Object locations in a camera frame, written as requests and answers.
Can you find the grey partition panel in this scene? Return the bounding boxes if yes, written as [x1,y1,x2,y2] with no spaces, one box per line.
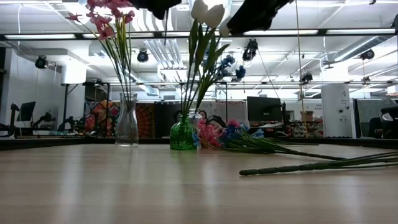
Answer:
[354,98,398,131]

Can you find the clear ribbed glass jar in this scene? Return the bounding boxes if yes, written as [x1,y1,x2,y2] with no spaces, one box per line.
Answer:
[186,108,203,125]

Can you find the thin hanging cable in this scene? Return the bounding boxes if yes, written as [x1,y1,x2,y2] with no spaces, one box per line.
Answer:
[294,0,307,131]

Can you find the small black monitor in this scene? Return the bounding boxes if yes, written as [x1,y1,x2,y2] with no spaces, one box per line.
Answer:
[17,101,37,122]

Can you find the black aluminium table frame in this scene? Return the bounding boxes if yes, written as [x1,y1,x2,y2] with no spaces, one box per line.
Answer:
[0,136,398,151]

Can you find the green glass vase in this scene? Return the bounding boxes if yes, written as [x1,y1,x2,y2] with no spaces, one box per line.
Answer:
[169,113,197,151]

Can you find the tall clear glass vase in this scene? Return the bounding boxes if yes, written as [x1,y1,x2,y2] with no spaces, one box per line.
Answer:
[114,91,139,147]

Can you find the orange mandala tapestry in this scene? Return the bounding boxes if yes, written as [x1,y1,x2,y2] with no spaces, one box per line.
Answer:
[136,102,156,139]

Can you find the colourful tapestry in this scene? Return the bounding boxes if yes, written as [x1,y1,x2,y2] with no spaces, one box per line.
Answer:
[83,99,121,138]

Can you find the black computer monitor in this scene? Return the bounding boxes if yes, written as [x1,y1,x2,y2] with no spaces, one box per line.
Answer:
[247,96,282,123]

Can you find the black LED light bar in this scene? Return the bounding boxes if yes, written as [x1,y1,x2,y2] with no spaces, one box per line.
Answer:
[0,28,398,40]

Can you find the black metal rig frame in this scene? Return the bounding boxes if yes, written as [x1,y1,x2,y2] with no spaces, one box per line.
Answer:
[60,81,229,125]

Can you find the black partition panel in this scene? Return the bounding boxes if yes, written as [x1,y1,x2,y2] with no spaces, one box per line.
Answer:
[154,101,183,138]

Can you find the silver air duct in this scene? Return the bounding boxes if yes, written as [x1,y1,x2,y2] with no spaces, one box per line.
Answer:
[334,34,392,63]

